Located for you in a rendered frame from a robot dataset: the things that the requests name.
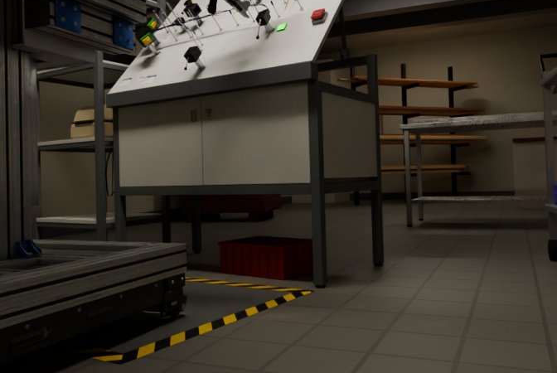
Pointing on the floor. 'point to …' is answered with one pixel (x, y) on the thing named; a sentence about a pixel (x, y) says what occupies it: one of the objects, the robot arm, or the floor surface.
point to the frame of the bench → (317, 189)
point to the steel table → (523, 120)
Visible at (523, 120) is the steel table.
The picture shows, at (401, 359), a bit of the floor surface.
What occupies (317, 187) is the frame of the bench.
